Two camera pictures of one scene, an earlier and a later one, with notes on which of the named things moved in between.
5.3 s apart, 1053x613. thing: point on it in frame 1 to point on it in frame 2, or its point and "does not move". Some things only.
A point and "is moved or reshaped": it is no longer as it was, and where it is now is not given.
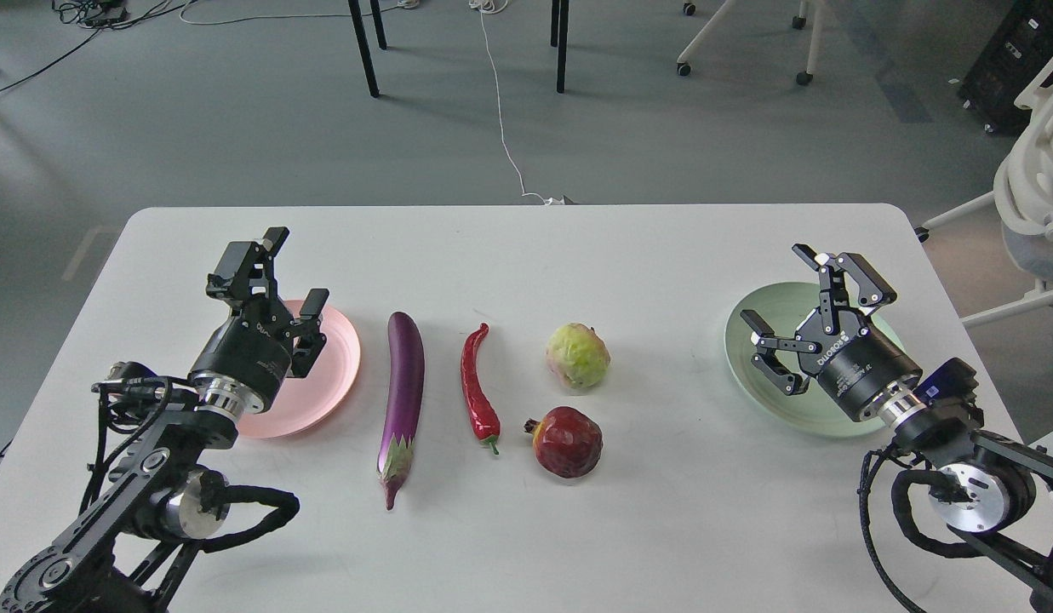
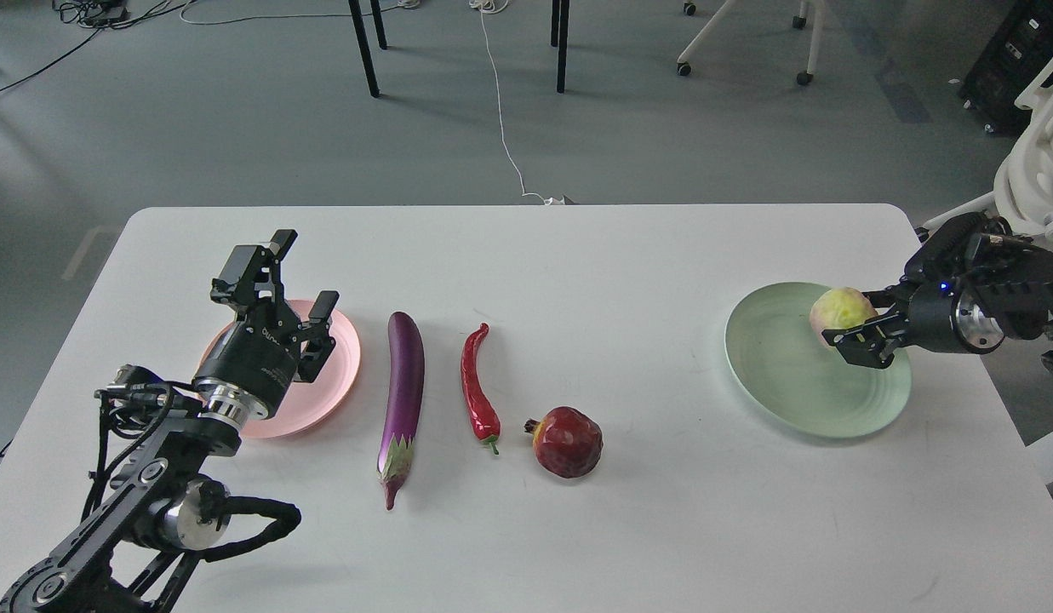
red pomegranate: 567,442 does not move
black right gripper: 855,365 to 929,324
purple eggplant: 403,412 does not move
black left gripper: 247,360 does not move
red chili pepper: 485,417 does not move
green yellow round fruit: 577,356 is moved or reshaped
